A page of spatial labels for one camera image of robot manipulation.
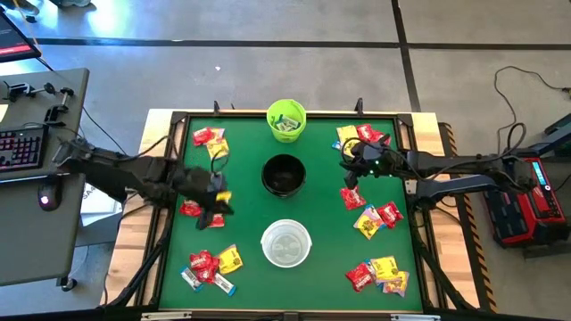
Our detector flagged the black floor cable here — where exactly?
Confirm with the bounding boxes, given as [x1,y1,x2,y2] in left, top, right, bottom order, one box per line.
[492,65,571,157]

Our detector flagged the black halloween bucket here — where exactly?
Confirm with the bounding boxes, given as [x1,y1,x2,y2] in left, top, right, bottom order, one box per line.
[261,153,308,199]

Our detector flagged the white cardboard box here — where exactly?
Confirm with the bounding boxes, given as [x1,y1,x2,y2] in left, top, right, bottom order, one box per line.
[79,182,124,228]

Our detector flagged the yellow black hazard strip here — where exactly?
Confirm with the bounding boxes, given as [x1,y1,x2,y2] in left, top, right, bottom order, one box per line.
[439,122,499,313]

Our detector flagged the black computer mouse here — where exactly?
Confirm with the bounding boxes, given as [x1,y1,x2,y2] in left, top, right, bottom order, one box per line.
[37,180,62,212]

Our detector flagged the black desk monitor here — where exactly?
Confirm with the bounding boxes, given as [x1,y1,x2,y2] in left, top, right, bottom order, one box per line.
[0,8,43,63]

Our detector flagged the black desk clamp mount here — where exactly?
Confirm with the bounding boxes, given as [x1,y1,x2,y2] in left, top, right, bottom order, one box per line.
[43,86,76,128]
[2,81,57,103]

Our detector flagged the blue black equipment cart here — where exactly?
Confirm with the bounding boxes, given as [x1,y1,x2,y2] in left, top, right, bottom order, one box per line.
[525,113,571,157]

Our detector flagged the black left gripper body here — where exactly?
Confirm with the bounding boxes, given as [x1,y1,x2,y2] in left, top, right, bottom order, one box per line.
[171,165,233,210]

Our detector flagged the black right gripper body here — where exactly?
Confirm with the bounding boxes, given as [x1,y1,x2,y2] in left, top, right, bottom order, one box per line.
[342,140,393,177]

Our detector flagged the green table mat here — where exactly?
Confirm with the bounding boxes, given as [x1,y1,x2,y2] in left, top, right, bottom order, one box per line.
[159,116,424,312]

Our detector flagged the black desk caster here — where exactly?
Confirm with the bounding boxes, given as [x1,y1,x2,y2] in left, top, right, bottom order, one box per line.
[57,276,79,293]

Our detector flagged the person's foot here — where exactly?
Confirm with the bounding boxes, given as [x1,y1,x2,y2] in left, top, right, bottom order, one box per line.
[0,0,41,17]

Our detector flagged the black backlit keyboard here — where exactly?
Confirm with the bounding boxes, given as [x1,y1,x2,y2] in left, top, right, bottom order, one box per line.
[0,124,50,173]

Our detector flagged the green halloween bucket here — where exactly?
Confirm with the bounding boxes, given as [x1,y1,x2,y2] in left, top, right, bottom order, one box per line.
[266,98,308,144]

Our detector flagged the grey desk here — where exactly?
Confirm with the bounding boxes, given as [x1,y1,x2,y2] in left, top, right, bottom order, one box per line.
[0,67,90,286]

